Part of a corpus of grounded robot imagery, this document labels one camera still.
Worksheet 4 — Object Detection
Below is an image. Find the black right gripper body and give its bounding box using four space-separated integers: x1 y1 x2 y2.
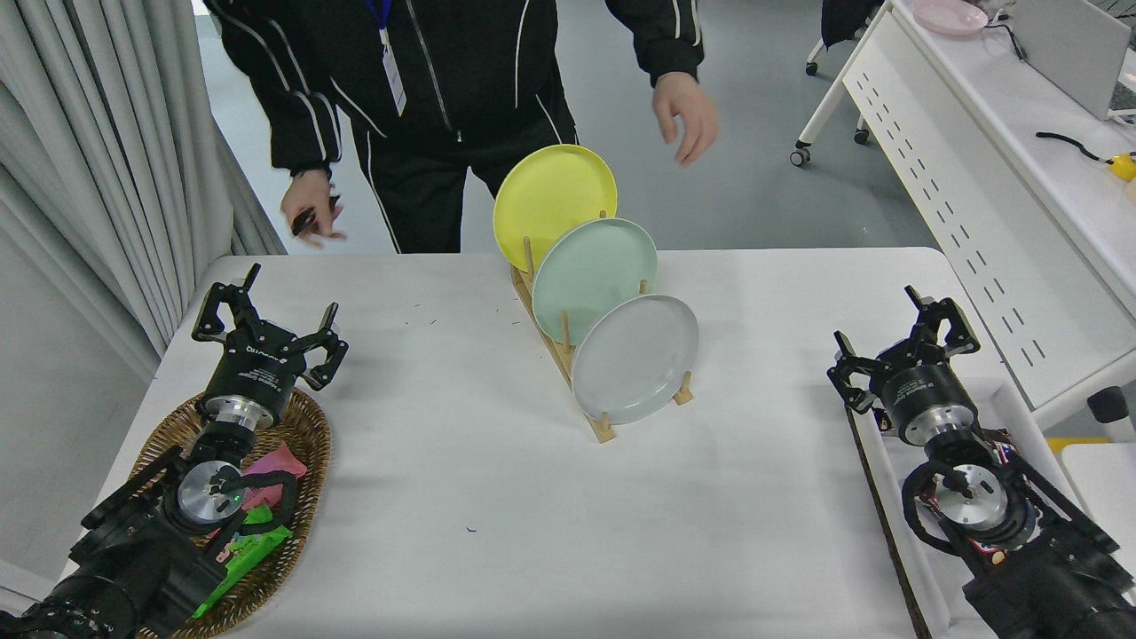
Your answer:
874 359 977 440

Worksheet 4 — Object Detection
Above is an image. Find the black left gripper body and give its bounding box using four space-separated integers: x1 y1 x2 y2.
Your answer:
206 321 310 418

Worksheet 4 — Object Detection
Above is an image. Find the small black handheld object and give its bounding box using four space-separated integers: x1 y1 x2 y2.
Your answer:
291 195 342 237

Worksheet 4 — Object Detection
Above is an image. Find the grey plate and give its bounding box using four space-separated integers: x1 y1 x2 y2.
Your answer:
571 294 700 425

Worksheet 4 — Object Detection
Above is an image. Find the wooden plate rack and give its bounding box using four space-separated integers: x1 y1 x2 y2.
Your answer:
511 210 694 445

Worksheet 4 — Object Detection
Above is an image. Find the yellow plate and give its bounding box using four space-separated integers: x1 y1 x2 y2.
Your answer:
493 144 619 274

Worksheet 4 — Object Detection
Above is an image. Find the mint green plate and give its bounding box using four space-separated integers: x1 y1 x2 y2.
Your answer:
532 217 659 347

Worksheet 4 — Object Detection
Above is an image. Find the pink plate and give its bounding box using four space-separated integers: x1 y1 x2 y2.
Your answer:
912 0 989 36

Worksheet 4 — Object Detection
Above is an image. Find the person's right hand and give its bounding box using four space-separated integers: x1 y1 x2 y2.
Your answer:
280 169 347 249

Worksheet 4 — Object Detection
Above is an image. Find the person's left hand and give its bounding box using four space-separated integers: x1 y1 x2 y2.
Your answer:
652 71 721 168

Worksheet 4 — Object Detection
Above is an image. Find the brown wicker basket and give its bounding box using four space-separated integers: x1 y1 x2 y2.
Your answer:
129 388 331 639

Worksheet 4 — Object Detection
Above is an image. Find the white tray with dark edge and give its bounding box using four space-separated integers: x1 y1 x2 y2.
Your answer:
843 377 1136 639

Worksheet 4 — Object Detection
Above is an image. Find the pink snack packet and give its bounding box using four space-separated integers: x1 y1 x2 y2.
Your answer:
240 441 309 489

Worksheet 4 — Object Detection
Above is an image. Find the white desk with slotted panel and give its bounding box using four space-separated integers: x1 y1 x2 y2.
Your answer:
790 0 1136 431

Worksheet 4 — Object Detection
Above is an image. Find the green snack packet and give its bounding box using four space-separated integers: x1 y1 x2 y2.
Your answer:
191 504 294 619

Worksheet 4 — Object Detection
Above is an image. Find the grey curtain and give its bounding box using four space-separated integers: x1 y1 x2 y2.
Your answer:
0 0 287 381

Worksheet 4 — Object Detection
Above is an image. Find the small white side table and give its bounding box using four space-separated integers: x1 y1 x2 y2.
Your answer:
1061 442 1136 556

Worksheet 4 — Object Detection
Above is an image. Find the person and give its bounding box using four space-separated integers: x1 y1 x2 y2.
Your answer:
202 0 722 256

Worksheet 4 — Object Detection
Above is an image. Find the grey laptop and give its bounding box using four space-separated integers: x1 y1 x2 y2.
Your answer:
1012 0 1136 122

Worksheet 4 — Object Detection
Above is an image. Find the wheeled chair with black cloth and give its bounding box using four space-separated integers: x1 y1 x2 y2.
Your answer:
806 0 886 77

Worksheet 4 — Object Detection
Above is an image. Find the black cable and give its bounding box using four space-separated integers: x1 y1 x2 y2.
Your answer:
1036 131 1116 166

